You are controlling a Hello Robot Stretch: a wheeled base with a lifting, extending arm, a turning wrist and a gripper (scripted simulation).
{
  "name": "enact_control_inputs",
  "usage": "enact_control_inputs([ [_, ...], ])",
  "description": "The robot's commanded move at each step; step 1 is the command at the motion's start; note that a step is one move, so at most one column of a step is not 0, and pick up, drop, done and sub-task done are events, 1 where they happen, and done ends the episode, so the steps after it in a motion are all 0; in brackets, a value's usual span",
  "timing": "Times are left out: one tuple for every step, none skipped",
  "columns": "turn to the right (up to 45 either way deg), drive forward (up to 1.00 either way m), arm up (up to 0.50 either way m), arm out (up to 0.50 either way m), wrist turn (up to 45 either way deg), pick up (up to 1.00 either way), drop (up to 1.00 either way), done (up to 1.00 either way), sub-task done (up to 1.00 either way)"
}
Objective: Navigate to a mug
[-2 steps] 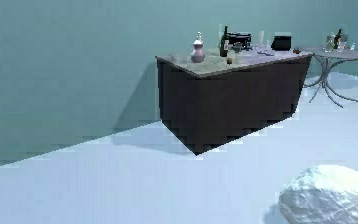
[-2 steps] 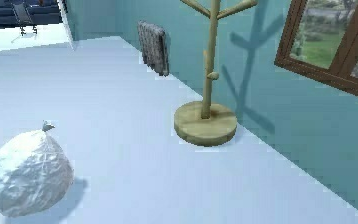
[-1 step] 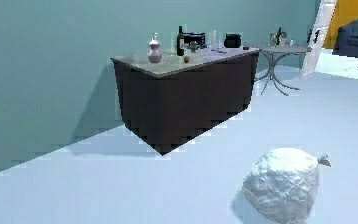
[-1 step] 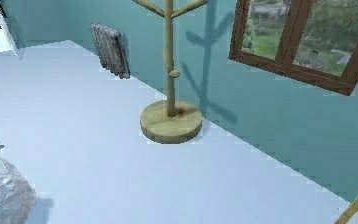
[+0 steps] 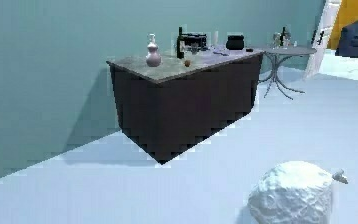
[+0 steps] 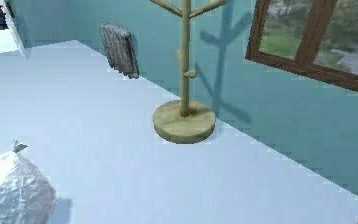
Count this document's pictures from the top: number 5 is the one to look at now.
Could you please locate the black pot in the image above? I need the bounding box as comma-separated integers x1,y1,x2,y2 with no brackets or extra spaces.
225,34,246,51

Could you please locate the pink gourd vase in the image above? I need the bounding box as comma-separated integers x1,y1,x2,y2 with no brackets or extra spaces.
145,33,163,68

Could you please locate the white crumpled bin bag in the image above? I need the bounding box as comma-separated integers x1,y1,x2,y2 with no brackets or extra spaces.
247,160,349,224

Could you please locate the white room door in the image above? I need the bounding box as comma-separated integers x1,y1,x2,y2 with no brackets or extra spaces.
302,0,343,80

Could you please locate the dark wine bottle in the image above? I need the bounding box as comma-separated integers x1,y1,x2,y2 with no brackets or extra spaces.
176,26,186,60

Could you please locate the small dark bottle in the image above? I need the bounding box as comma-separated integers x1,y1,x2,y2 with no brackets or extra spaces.
279,26,287,48

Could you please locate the grey round side table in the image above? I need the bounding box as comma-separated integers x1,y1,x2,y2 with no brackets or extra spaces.
257,45,318,101

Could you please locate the dark brown counter cabinet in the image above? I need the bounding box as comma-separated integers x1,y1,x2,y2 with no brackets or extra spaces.
106,47,265,166

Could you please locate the black toaster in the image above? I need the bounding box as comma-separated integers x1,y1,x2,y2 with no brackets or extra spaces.
182,32,209,52

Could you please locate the black door handle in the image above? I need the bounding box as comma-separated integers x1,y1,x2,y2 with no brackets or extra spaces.
310,29,325,46

